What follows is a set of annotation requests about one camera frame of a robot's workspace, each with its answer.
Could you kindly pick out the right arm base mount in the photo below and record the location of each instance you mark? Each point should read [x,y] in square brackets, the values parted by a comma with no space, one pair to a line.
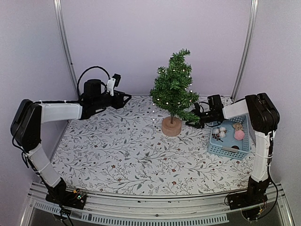
[251,207]

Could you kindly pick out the floral patterned table mat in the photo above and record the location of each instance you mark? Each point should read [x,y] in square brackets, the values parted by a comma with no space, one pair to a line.
[124,151]

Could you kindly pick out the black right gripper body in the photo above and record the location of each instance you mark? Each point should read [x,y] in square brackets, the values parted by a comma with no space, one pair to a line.
[207,117]

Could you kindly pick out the small green christmas tree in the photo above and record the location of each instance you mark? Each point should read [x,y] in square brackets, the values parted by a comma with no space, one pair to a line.
[171,93]

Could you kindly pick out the aluminium frame post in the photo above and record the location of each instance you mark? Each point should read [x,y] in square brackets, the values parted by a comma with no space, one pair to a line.
[247,45]
[65,44]

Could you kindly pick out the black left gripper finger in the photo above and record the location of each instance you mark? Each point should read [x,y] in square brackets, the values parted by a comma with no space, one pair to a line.
[126,99]
[122,94]

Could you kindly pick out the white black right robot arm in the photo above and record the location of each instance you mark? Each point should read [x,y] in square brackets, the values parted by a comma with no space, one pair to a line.
[263,117]

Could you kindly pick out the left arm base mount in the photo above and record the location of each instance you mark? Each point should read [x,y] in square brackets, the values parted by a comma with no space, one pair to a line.
[75,199]

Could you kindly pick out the left aluminium frame post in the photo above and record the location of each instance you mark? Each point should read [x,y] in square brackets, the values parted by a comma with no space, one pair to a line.
[65,44]

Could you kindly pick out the light blue plastic basket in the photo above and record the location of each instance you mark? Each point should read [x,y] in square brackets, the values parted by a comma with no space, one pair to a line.
[224,148]

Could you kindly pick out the right aluminium frame post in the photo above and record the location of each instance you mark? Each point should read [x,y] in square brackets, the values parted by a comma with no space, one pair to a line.
[247,45]

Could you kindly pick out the pink pompom ornament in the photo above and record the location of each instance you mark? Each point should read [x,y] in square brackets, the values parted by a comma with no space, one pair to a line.
[239,135]

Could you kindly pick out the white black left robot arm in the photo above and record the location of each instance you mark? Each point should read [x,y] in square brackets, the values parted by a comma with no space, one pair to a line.
[27,125]

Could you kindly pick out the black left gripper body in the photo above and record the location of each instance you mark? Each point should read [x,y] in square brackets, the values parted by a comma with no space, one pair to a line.
[116,104]

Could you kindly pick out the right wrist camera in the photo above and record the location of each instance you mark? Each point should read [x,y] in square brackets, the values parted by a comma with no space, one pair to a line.
[198,108]

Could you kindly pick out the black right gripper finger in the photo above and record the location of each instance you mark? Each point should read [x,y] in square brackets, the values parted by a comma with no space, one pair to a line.
[196,125]
[195,116]

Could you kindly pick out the aluminium front rail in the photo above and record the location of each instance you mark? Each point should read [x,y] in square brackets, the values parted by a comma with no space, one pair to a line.
[105,209]

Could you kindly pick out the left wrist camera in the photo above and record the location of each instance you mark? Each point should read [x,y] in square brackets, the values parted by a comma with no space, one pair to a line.
[112,83]

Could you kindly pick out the white cotton berry sprig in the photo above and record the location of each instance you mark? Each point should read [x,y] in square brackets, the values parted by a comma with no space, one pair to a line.
[219,133]

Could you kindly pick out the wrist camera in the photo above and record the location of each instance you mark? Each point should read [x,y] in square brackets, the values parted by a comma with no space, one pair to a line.
[198,108]
[112,83]

